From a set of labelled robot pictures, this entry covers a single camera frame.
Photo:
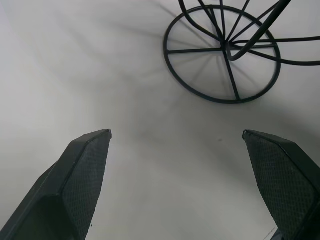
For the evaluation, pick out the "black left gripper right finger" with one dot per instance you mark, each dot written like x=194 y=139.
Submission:
x=287 y=182

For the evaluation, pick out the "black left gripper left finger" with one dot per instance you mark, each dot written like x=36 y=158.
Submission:
x=72 y=190

